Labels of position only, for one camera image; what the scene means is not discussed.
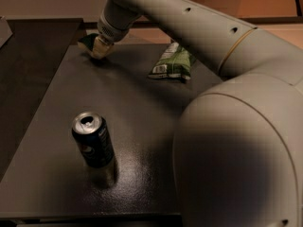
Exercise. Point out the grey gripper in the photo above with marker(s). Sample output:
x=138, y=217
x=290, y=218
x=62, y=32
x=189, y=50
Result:
x=109, y=30

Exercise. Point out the green and yellow sponge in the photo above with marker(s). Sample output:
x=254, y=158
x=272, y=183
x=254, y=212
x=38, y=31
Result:
x=86, y=42

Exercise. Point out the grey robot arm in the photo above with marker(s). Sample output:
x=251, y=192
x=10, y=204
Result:
x=238, y=147

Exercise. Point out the green snack bag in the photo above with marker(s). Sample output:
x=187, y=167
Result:
x=175, y=63

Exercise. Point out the blue pepsi soda can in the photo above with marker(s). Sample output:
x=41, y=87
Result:
x=90, y=131

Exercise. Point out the grey object at left edge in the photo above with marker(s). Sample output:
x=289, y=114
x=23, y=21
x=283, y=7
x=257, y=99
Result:
x=5, y=31

